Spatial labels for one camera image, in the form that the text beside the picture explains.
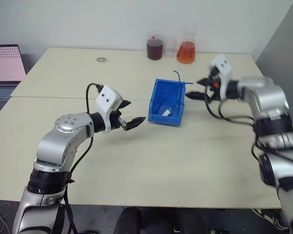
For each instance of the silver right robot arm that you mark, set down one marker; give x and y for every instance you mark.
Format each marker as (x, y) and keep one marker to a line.
(268, 95)

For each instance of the open laptop with pink screen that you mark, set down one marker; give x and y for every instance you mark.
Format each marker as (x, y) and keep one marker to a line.
(5, 63)

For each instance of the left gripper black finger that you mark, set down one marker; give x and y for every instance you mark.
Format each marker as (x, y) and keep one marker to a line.
(134, 123)
(125, 104)

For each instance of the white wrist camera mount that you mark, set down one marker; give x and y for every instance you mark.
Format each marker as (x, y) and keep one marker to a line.
(107, 97)
(221, 64)

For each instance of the blue plastic storage bin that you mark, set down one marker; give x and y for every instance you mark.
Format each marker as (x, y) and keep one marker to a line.
(161, 120)

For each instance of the empty clear glass beaker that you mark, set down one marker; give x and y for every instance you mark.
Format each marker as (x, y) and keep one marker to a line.
(170, 52)

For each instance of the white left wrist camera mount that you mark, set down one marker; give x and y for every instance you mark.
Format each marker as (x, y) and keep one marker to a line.
(107, 97)

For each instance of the small white black connector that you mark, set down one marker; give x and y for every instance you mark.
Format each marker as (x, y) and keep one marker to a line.
(166, 112)

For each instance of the grey black shoe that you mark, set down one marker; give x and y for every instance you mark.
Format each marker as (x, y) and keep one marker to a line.
(273, 218)

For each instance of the flask with orange liquid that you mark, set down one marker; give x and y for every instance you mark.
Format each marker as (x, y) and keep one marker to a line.
(186, 54)

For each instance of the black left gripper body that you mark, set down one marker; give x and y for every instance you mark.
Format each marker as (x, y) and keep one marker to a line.
(116, 120)

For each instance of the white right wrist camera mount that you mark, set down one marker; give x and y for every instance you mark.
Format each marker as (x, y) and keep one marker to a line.
(221, 64)

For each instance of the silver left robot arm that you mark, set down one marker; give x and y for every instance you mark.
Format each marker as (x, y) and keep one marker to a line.
(63, 143)

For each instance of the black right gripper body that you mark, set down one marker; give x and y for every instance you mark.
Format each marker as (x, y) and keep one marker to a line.
(215, 80)

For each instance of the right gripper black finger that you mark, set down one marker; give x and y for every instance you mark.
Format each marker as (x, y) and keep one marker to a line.
(205, 82)
(196, 95)

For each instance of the beaker with dark brown liquid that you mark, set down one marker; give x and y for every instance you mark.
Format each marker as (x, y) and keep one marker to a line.
(155, 51)

